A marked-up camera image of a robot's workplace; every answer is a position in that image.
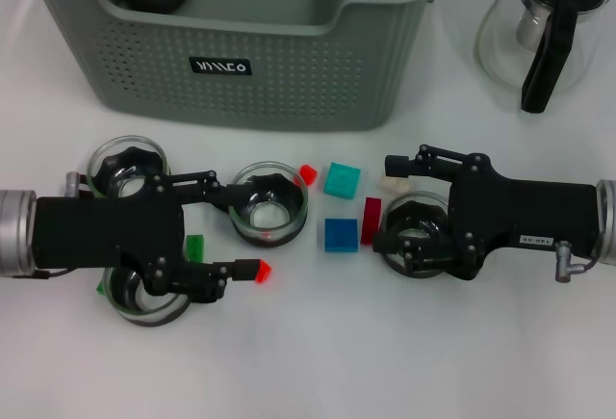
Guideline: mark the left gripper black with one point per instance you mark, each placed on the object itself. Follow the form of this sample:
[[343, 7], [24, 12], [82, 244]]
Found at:
[[106, 231]]

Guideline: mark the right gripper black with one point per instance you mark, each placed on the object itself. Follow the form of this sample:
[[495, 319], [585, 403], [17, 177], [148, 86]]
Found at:
[[529, 217]]

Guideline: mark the dark red long toy brick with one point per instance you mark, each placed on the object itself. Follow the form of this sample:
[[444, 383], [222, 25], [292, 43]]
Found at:
[[370, 219]]

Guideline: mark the blue square toy brick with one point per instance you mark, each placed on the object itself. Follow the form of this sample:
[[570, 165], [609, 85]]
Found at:
[[341, 235]]

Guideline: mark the green toy brick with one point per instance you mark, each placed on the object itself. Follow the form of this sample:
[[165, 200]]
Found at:
[[101, 288], [195, 248]]

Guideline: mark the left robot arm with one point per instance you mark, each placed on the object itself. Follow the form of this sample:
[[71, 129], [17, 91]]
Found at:
[[14, 231]]

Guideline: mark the grey perforated storage basket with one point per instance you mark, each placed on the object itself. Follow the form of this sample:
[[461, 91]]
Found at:
[[289, 91]]

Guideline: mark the white toy brick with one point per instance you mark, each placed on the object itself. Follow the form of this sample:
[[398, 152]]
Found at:
[[394, 184]]

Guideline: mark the small red toy brick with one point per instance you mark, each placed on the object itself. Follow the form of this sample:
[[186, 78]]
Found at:
[[264, 273], [308, 175]]

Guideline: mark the teal square toy brick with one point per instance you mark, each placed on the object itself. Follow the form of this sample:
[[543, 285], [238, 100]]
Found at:
[[341, 180]]

